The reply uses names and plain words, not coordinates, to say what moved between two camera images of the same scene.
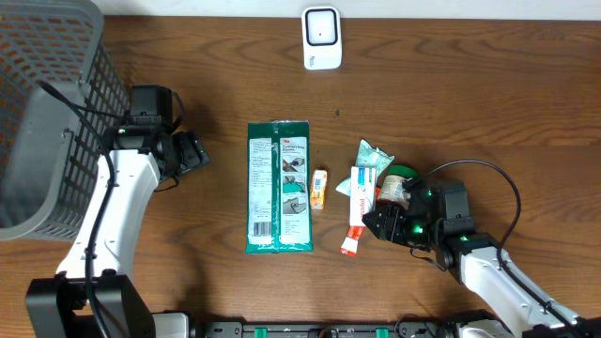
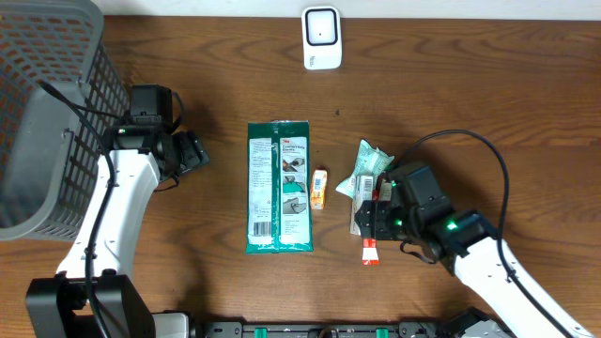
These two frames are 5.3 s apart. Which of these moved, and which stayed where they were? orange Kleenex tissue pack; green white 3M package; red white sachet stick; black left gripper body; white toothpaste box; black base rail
Moved: red white sachet stick; white toothpaste box
Stayed: black base rail; orange Kleenex tissue pack; black left gripper body; green white 3M package
